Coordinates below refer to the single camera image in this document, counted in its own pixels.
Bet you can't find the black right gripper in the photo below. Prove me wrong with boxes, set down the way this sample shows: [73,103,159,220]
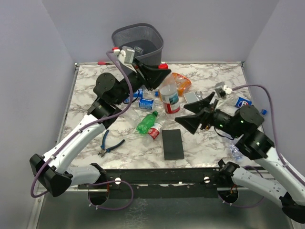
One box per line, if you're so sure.
[175,91,243,138]

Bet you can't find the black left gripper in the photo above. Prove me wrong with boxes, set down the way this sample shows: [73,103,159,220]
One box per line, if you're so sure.
[113,57,171,105]

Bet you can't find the Starbucks latte bottle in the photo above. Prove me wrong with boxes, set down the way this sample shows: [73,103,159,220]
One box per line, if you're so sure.
[133,46,144,56]

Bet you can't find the pepsi bottle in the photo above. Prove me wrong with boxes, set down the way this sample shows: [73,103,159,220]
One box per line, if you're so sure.
[139,98,163,111]
[133,88,159,102]
[229,96,252,109]

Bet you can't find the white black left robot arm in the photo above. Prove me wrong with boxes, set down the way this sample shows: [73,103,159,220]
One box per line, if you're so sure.
[30,59,171,197]

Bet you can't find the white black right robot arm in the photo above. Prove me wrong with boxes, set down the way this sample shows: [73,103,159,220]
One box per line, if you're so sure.
[175,93,305,224]

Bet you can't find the grey mesh waste bin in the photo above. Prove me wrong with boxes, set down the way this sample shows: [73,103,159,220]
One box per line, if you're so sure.
[112,23,164,65]

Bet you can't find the silver wrench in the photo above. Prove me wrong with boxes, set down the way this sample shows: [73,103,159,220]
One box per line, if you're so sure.
[195,91,203,100]

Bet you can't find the crushed orange plastic bottle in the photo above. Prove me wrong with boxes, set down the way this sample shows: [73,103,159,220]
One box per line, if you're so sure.
[172,73,192,97]

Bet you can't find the black block near centre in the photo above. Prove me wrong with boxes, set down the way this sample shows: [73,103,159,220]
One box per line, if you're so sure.
[162,129,184,160]

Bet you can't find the black block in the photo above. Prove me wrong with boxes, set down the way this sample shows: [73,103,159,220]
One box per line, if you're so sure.
[162,129,184,160]
[95,82,103,97]

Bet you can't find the red label clear bottle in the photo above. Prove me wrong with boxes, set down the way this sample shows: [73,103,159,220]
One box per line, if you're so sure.
[143,119,166,145]

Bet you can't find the green plastic bottle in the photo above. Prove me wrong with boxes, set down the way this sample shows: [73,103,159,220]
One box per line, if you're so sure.
[136,111,159,134]

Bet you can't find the black block far left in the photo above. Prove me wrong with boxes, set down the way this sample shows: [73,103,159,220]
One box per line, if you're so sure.
[95,82,103,97]

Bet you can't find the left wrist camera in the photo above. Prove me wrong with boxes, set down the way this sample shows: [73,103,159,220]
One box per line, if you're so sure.
[112,46,135,64]

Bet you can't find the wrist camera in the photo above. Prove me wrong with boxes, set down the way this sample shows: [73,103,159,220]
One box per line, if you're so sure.
[215,82,233,99]
[112,46,135,64]

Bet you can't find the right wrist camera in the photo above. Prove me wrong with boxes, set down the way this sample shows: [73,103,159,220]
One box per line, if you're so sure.
[215,82,233,99]

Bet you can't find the red handled screwdriver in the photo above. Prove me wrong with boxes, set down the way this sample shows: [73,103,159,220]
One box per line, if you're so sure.
[97,61,113,65]

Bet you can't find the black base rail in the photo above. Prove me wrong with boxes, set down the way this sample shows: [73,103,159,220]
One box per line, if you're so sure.
[78,167,234,199]

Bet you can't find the blue handled pliers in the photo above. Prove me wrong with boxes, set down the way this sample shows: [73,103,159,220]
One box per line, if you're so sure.
[98,130,125,157]

